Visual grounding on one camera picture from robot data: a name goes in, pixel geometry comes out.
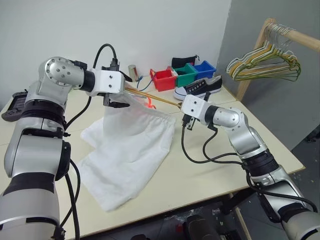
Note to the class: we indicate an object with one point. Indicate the white shorts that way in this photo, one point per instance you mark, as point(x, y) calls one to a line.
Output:
point(130, 150)

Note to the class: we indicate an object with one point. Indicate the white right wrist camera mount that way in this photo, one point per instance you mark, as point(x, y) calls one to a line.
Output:
point(193, 105)

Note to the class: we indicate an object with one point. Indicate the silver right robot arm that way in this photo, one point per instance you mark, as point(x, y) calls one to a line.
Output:
point(250, 140)

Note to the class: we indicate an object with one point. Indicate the green plastic bin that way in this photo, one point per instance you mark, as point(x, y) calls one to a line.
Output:
point(186, 77)

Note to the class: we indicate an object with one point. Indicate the red plastic bin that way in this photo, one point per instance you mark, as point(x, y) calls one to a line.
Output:
point(163, 81)

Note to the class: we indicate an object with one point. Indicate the black sneaker white sole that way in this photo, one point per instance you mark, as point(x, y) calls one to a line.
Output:
point(200, 87)

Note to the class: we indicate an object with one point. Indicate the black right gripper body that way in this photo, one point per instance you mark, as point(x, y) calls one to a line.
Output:
point(192, 123)

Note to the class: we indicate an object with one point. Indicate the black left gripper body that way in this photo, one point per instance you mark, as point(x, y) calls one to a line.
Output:
point(107, 98)

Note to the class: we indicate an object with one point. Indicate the black fabric pouch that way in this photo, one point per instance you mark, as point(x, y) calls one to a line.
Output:
point(182, 61)

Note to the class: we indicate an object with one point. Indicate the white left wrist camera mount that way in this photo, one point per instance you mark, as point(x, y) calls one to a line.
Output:
point(107, 81)

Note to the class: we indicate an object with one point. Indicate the black handheld controller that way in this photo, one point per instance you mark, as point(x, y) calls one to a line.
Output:
point(15, 107)

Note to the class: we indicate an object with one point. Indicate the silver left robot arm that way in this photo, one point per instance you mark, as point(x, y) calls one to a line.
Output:
point(30, 150)

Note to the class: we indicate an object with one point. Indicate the blue plastic bin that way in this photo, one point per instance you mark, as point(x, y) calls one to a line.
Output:
point(206, 70)

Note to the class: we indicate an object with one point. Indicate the silver metal cylinder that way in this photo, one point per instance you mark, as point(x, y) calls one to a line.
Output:
point(132, 72)

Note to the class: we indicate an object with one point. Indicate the black metal table frame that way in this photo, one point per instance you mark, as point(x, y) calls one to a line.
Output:
point(240, 200)

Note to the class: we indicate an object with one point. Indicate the wooden clothes rack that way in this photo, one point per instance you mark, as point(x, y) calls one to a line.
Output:
point(307, 38)

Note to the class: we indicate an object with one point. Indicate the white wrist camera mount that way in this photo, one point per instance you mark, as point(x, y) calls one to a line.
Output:
point(107, 81)
point(193, 105)

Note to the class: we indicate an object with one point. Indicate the dark rounded shape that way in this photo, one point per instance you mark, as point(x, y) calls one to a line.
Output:
point(202, 227)

